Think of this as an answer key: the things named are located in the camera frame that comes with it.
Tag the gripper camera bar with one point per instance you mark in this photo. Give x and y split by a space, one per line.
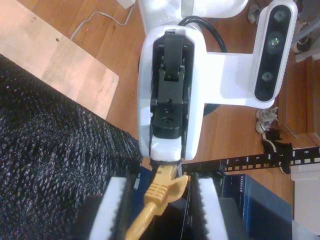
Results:
275 42

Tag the dark sneaker white sole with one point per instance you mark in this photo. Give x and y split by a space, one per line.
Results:
280 150

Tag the black perforated rack rail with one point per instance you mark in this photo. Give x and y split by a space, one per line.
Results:
250 160

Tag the black mesh mat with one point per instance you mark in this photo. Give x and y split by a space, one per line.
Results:
50 150

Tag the blue network switch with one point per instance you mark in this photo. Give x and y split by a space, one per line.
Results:
262 207

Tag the dark blue rack unit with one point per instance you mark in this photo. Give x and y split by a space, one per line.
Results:
142 180

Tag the white power adapter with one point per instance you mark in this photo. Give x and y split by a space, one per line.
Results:
126 3

